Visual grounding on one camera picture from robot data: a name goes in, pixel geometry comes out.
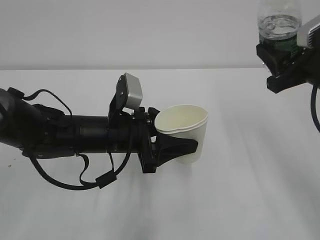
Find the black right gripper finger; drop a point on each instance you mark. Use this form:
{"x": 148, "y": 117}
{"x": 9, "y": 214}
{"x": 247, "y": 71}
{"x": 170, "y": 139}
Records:
{"x": 279, "y": 62}
{"x": 288, "y": 78}

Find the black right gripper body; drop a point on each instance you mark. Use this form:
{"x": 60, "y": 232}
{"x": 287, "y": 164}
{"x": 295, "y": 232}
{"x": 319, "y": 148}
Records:
{"x": 306, "y": 67}

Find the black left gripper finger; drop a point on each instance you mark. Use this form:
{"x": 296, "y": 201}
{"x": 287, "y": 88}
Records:
{"x": 169, "y": 148}
{"x": 152, "y": 114}

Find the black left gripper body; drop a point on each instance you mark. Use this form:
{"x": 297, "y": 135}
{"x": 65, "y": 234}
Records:
{"x": 132, "y": 133}

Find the white paper cup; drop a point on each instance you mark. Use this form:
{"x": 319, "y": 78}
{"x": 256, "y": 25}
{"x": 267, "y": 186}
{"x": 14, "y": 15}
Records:
{"x": 187, "y": 122}

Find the clear green-label water bottle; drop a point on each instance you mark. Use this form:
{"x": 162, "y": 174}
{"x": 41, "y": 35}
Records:
{"x": 278, "y": 22}

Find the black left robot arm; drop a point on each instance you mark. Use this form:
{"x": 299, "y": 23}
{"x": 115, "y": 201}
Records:
{"x": 49, "y": 133}

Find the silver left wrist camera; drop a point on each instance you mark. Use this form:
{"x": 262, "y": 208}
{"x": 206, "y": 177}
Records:
{"x": 128, "y": 94}

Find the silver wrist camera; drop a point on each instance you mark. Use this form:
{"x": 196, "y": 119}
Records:
{"x": 305, "y": 34}
{"x": 128, "y": 94}

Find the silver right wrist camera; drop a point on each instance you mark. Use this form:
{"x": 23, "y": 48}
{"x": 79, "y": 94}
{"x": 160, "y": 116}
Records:
{"x": 305, "y": 34}

